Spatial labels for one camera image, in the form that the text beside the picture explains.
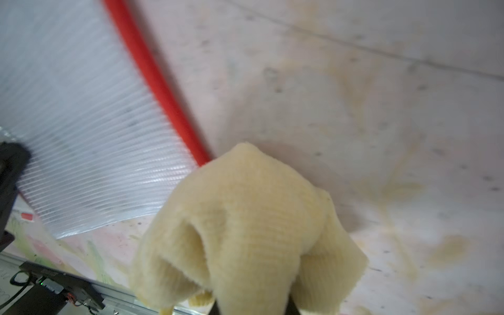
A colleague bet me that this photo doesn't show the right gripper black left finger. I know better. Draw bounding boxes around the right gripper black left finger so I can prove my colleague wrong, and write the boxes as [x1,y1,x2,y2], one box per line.
[208,301,221,315]

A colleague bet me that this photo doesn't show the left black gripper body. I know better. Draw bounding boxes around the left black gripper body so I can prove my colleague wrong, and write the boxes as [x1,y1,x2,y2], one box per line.
[1,142,31,251]

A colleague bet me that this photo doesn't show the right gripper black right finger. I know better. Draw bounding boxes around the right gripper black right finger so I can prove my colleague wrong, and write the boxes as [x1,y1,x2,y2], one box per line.
[284,296,301,315]

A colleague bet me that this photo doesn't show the yellow microfiber cloth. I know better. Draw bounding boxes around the yellow microfiber cloth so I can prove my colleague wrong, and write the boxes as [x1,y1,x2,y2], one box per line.
[129,143,368,314]

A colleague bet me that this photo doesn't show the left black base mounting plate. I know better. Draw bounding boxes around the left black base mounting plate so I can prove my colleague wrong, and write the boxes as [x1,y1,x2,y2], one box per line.
[1,262,106,314]

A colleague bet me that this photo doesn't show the aluminium mounting rail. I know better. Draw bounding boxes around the aluminium mounting rail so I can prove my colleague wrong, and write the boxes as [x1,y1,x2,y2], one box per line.
[0,251,206,315]

